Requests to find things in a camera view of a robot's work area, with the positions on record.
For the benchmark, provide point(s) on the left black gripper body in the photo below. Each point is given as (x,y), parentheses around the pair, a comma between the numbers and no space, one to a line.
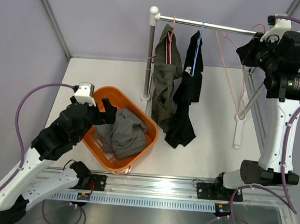
(93,117)

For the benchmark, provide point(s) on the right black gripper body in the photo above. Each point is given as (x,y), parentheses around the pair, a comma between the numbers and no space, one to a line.
(261,54)

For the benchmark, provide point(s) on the grey shorts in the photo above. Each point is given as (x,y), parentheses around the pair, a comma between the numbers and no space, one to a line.
(126,137)

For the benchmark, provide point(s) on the pink wire hanger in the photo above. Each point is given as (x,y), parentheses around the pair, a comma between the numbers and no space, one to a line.
(168,48)
(230,82)

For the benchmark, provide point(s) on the blue wire hanger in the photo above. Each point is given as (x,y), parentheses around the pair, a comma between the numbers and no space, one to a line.
(197,48)

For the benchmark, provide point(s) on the black shorts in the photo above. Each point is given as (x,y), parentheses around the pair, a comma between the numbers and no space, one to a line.
(181,130)

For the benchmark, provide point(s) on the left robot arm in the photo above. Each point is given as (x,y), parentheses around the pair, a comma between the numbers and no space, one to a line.
(17,195)

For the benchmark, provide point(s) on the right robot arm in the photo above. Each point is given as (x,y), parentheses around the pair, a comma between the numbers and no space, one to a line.
(279,58)

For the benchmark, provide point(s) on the olive green shorts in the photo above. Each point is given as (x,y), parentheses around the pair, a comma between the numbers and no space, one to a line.
(163,79)

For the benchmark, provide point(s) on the orange plastic laundry basket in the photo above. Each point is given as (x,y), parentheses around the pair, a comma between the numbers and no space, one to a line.
(106,159)

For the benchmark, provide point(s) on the white metal clothes rack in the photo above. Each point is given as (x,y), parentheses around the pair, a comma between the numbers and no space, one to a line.
(155,16)

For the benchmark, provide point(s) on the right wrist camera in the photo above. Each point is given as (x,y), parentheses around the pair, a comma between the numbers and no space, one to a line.
(279,25)

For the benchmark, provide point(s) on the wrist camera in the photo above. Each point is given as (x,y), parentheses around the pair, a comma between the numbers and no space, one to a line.
(279,25)
(84,94)

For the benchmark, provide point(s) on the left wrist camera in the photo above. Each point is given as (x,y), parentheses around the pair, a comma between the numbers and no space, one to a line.
(84,94)

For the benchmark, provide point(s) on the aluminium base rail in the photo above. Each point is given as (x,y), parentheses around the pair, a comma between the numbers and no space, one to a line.
(181,188)

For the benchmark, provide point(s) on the white slotted cable duct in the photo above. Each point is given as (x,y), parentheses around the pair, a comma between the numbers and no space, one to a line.
(168,204)

